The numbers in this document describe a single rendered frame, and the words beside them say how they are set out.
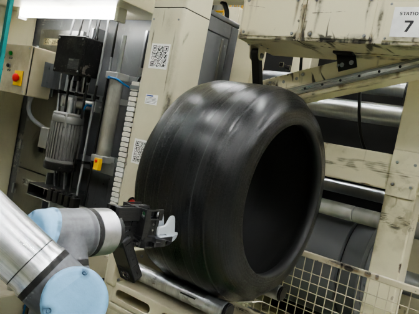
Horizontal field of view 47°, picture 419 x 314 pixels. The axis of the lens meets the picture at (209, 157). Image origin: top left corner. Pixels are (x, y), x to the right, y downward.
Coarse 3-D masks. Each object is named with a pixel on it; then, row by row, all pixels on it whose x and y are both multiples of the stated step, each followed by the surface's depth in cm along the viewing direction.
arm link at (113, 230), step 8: (96, 208) 91; (104, 208) 92; (104, 216) 89; (112, 216) 90; (104, 224) 88; (112, 224) 89; (120, 224) 91; (112, 232) 89; (120, 232) 90; (104, 240) 87; (112, 240) 89; (104, 248) 88; (112, 248) 90
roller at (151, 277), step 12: (144, 276) 130; (156, 276) 128; (168, 276) 128; (156, 288) 128; (168, 288) 125; (180, 288) 123; (192, 288) 122; (180, 300) 124; (192, 300) 120; (204, 300) 118; (216, 300) 117; (216, 312) 116; (228, 312) 116
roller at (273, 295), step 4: (276, 288) 138; (280, 288) 138; (284, 288) 139; (268, 292) 139; (272, 292) 138; (276, 292) 138; (280, 292) 138; (284, 292) 139; (268, 296) 140; (272, 296) 138; (276, 296) 138; (280, 296) 138; (284, 296) 140; (280, 300) 139
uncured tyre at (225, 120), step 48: (192, 96) 121; (240, 96) 115; (288, 96) 122; (192, 144) 110; (240, 144) 107; (288, 144) 151; (144, 192) 115; (192, 192) 106; (240, 192) 107; (288, 192) 154; (192, 240) 108; (240, 240) 110; (288, 240) 149; (240, 288) 117
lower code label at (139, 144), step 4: (136, 140) 146; (140, 140) 145; (144, 140) 144; (136, 144) 146; (140, 144) 145; (144, 144) 144; (136, 148) 146; (140, 148) 145; (132, 152) 147; (136, 152) 146; (140, 152) 145; (132, 156) 147; (136, 156) 146; (140, 156) 145; (132, 160) 146; (136, 160) 146
